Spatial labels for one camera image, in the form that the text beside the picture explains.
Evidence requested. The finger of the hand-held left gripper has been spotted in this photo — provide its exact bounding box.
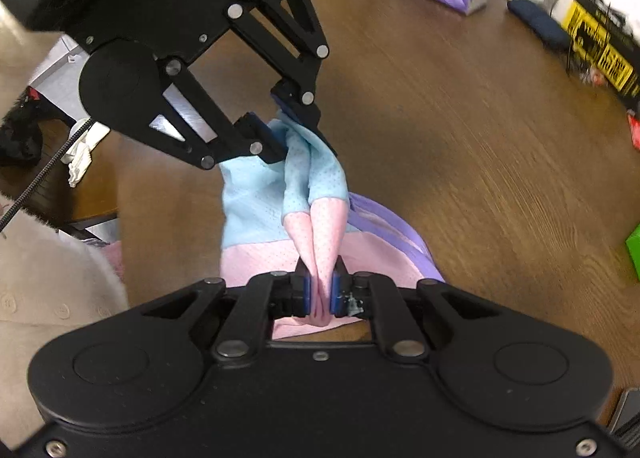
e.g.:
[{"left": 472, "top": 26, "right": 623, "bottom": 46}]
[
  {"left": 227, "top": 0, "right": 340, "bottom": 155},
  {"left": 120, "top": 58, "right": 290, "bottom": 171}
]

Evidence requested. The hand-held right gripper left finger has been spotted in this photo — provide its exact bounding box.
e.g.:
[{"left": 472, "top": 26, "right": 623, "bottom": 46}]
[{"left": 140, "top": 258, "right": 313, "bottom": 368}]

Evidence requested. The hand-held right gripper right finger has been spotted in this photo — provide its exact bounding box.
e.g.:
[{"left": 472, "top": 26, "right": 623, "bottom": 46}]
[{"left": 329, "top": 258, "right": 506, "bottom": 366}]

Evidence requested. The pink blue mesh vest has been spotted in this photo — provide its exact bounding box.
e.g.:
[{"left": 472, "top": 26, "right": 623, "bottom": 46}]
[{"left": 217, "top": 115, "right": 447, "bottom": 341}]

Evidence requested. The white plastic storage box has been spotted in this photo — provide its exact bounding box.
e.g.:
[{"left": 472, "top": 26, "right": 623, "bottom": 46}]
[{"left": 27, "top": 33, "right": 93, "bottom": 129}]

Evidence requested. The pink fuzzy clothing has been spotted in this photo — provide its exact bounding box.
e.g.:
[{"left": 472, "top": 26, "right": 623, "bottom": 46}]
[{"left": 85, "top": 241, "right": 125, "bottom": 284}]

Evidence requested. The person's beige fuzzy coat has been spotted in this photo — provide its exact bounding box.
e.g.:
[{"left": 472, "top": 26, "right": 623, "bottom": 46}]
[{"left": 0, "top": 193, "right": 131, "bottom": 454}]

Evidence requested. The dark blue pouch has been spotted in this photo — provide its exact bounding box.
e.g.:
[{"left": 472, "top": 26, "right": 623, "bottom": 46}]
[{"left": 506, "top": 0, "right": 573, "bottom": 52}]

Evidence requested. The green box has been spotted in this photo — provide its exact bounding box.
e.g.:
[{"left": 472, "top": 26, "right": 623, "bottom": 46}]
[{"left": 625, "top": 223, "right": 640, "bottom": 284}]

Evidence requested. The black yellow cardboard box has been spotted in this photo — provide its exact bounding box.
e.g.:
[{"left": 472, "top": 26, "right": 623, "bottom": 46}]
[{"left": 560, "top": 0, "right": 640, "bottom": 99}]

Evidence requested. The dark ribbed object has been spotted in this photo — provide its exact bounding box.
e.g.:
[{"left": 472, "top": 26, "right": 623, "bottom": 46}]
[{"left": 607, "top": 387, "right": 640, "bottom": 446}]

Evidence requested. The black braided cable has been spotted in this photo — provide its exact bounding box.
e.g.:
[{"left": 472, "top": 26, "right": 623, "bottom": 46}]
[{"left": 0, "top": 118, "right": 96, "bottom": 234}]

